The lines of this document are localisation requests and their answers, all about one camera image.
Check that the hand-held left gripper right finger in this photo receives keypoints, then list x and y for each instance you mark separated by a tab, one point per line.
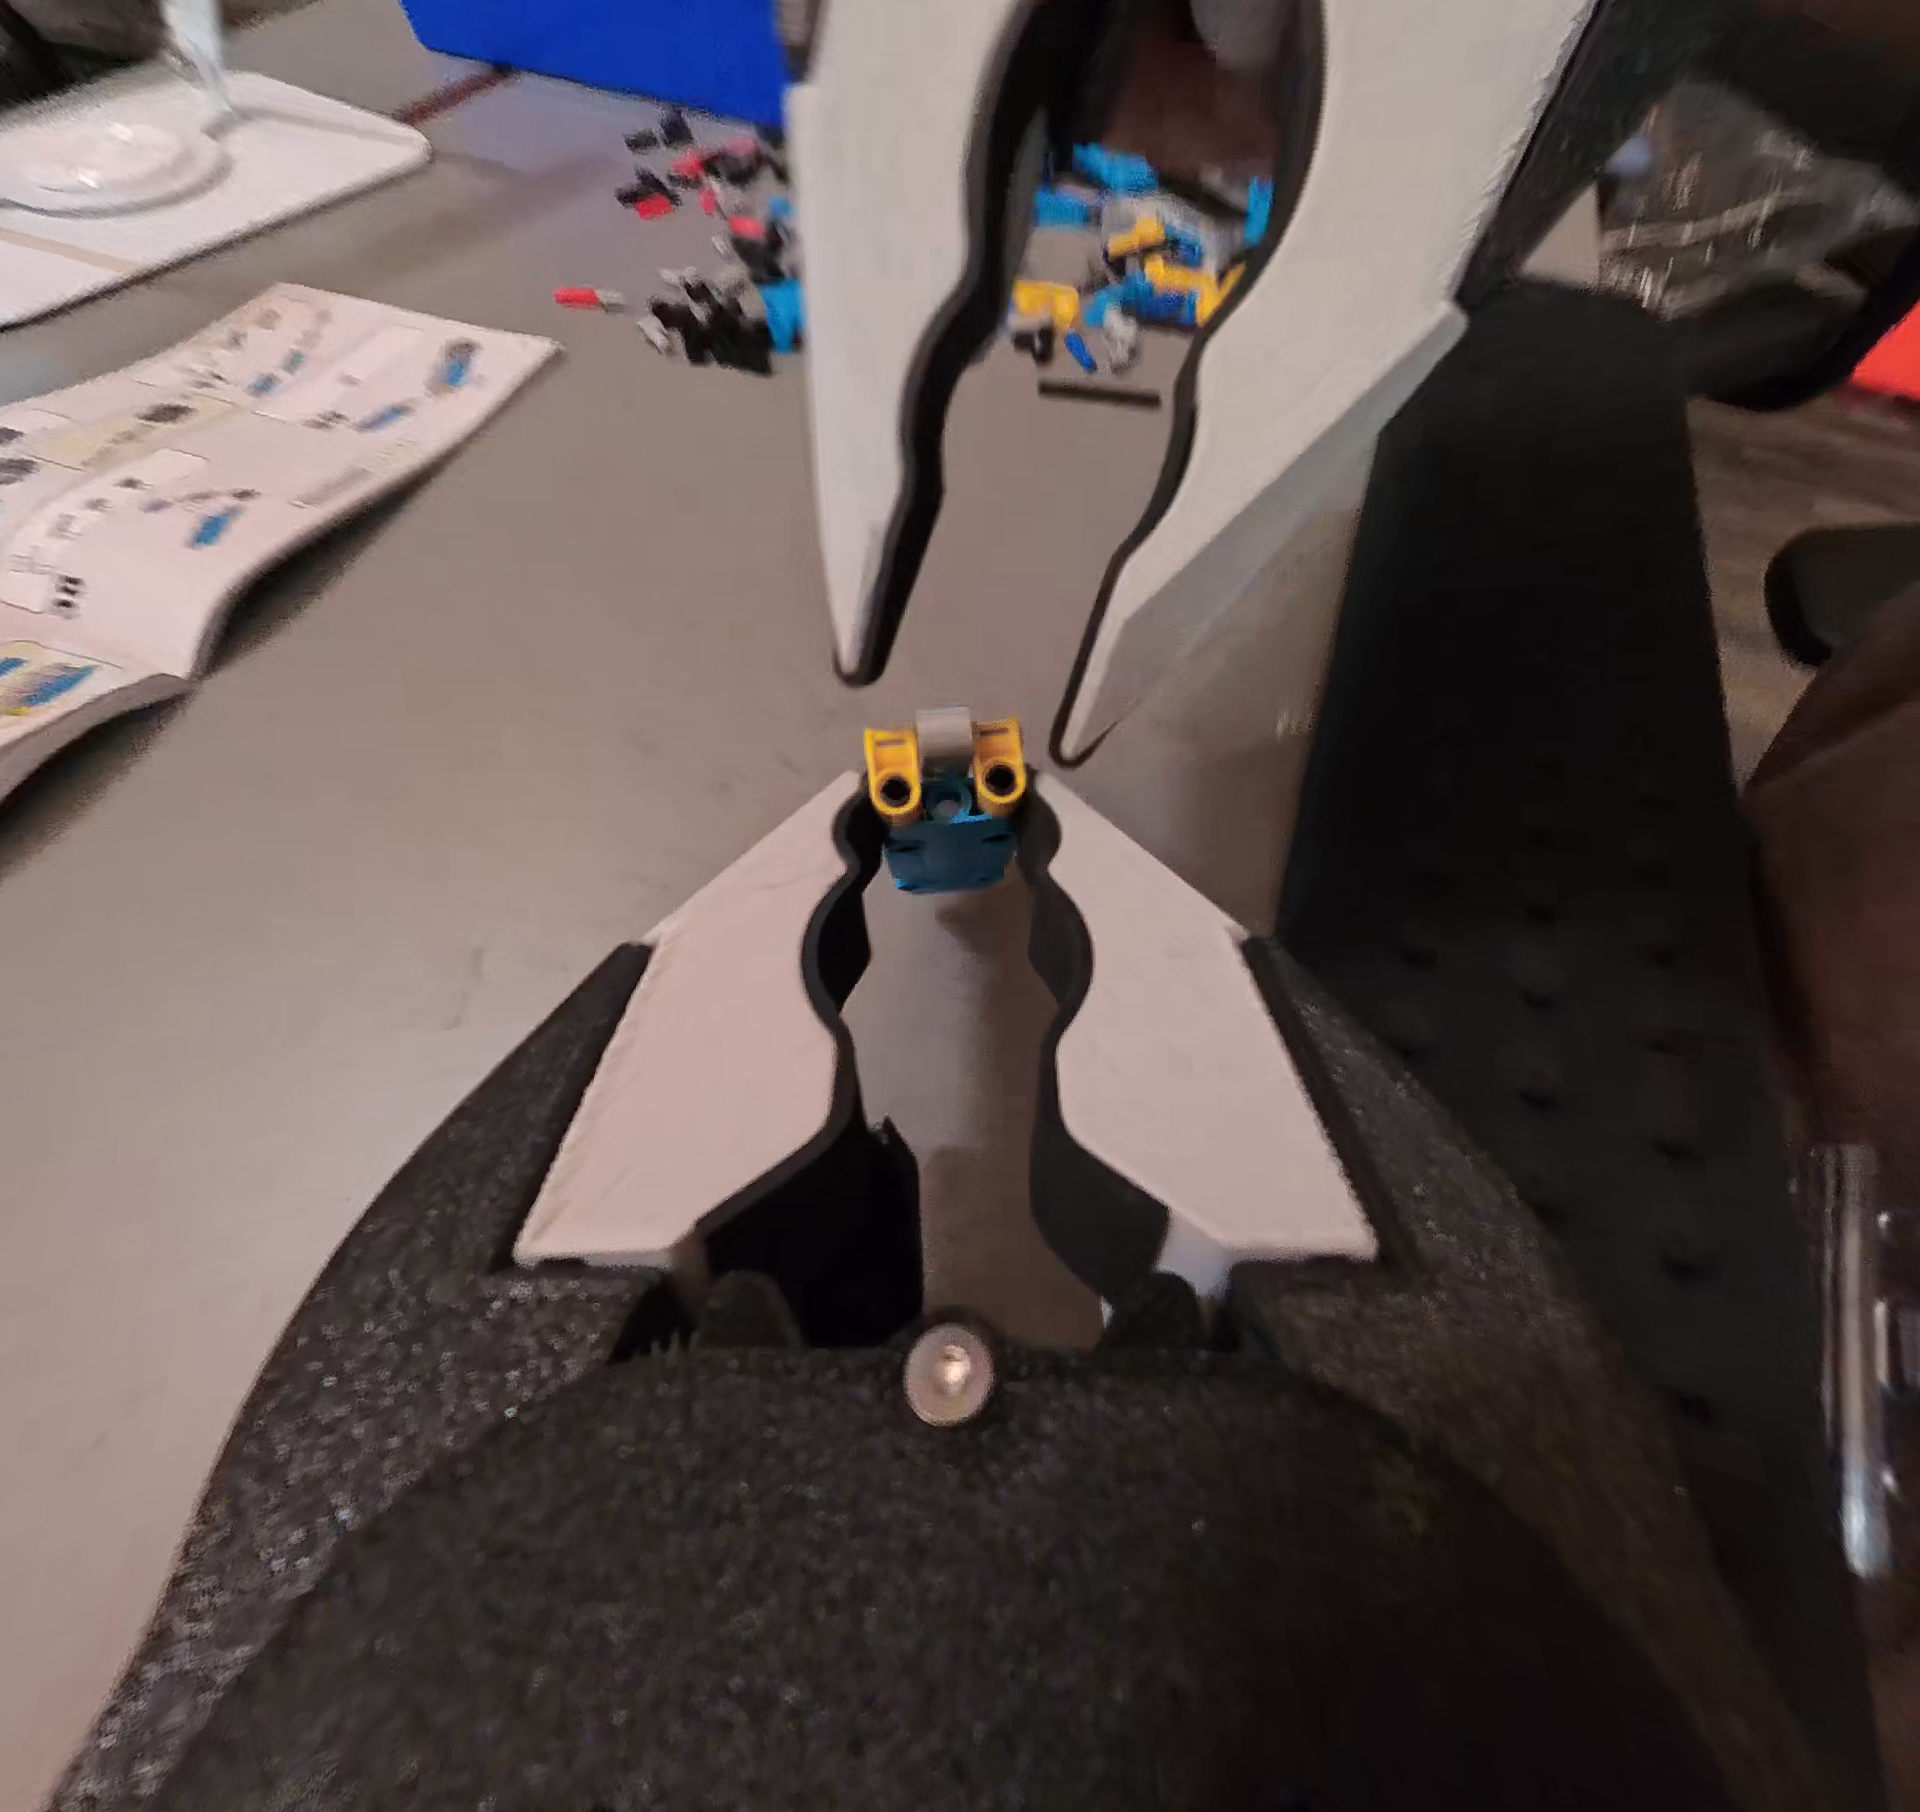
1200	1091

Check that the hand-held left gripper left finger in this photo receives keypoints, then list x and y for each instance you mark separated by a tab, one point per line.
691	1091

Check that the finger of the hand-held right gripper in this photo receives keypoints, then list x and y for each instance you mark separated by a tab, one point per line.
1396	162
886	162

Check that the pile of small building pieces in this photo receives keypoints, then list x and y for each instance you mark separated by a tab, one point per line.
1141	251

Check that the blue panel with black pins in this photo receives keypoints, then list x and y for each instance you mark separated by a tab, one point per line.
949	853

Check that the yellow connector piece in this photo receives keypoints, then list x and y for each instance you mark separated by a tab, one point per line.
894	770
999	765

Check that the person's right hand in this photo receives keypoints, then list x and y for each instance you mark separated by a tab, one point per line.
1185	102

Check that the long black axle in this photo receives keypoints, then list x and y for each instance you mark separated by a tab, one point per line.
1099	394

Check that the red and grey pin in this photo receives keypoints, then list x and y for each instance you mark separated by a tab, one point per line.
585	297

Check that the black perforated pad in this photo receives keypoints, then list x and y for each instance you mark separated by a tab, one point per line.
1531	792

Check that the white laptop stand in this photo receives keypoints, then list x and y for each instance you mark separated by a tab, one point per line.
180	178

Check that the instruction booklet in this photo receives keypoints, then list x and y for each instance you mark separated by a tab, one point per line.
224	492

